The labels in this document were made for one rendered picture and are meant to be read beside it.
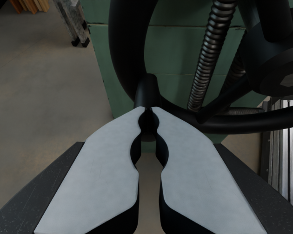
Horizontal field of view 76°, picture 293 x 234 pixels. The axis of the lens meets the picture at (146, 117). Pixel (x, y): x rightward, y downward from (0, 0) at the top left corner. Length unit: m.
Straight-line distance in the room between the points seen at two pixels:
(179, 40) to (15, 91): 1.14
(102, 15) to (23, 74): 1.12
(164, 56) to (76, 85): 0.89
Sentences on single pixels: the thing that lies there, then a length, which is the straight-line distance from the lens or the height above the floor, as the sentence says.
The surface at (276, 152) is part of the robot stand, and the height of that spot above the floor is 0.19.
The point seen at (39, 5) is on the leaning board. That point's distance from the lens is 1.89.
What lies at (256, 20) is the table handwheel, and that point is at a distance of 0.21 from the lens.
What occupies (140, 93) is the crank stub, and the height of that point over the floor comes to 0.80.
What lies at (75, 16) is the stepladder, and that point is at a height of 0.20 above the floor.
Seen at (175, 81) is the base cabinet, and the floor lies 0.57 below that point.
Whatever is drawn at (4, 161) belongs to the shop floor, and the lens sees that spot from 1.17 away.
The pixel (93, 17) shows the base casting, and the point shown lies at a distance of 0.37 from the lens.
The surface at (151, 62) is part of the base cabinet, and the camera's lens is 0.42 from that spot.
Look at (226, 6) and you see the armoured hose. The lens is 0.22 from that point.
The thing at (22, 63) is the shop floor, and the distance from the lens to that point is 1.51.
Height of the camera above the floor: 0.92
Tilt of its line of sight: 61 degrees down
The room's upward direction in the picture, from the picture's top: 2 degrees clockwise
